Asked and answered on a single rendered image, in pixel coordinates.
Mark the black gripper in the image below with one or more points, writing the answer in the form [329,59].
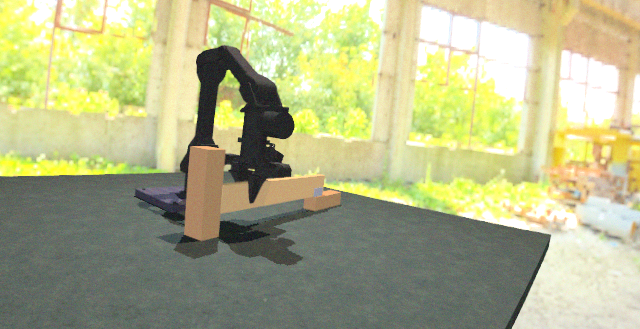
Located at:
[252,156]

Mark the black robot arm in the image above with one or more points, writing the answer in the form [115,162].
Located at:
[263,113]

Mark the long wooden rail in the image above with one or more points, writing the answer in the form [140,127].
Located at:
[235,196]

